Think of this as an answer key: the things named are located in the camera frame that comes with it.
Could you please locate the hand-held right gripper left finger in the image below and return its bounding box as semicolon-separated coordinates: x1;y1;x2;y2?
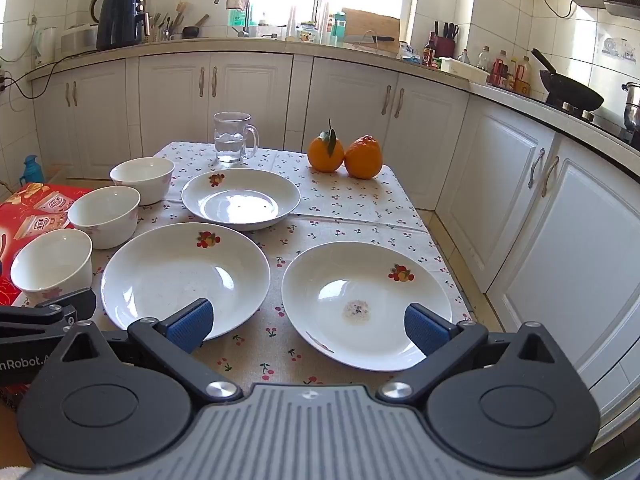
55;298;244;403

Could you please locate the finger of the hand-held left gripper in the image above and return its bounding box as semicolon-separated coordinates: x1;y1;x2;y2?
0;287;97;336

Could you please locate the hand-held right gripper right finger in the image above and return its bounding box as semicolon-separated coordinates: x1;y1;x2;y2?
377;302;576;405

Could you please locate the white ceramic bowl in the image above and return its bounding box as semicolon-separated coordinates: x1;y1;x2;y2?
67;186;142;250
10;228;94;306
109;157;176;206

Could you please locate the stained white fruit print plate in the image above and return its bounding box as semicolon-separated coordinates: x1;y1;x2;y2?
281;241;453;372

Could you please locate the red printed carton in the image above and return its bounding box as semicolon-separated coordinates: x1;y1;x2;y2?
0;182;96;407

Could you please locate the blue plastic jug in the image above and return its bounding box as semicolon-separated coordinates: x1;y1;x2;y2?
19;155;46;188

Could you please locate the cherry print tablecloth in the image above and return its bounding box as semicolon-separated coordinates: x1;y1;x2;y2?
10;141;473;386

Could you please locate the bumpy orange without leaf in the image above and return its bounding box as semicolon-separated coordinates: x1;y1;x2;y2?
344;135;384;180

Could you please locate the clear glass mug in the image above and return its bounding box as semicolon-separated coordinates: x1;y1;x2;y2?
213;111;260;164

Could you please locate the orange with green leaf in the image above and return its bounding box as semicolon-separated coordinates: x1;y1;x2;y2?
307;119;346;173

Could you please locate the white kitchen cabinet unit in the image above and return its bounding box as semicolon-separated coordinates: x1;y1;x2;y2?
25;40;640;441

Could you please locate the white electric kettle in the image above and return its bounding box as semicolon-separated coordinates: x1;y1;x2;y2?
34;27;57;66

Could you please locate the white plastic tray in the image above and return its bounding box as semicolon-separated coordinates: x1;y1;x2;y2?
440;57;490;83

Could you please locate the white countertop appliance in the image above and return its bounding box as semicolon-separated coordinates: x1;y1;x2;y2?
60;25;99;53

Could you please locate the cooking oil bottle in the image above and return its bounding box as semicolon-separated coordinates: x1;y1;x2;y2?
515;56;532;93

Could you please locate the black wok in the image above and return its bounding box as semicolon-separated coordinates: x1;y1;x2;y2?
531;48;605;111

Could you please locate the red knife block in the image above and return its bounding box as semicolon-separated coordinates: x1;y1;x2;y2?
434;21;460;58

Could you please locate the black air fryer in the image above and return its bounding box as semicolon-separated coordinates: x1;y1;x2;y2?
96;0;146;51

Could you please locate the utensil holder with utensils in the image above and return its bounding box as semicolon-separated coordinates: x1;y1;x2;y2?
147;2;186;43

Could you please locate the wooden cutting board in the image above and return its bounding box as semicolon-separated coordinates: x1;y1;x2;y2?
341;8;401;43

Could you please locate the chrome sink faucet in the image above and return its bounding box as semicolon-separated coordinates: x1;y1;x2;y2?
214;0;251;38

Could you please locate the black power cord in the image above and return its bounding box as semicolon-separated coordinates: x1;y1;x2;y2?
0;55;66;101

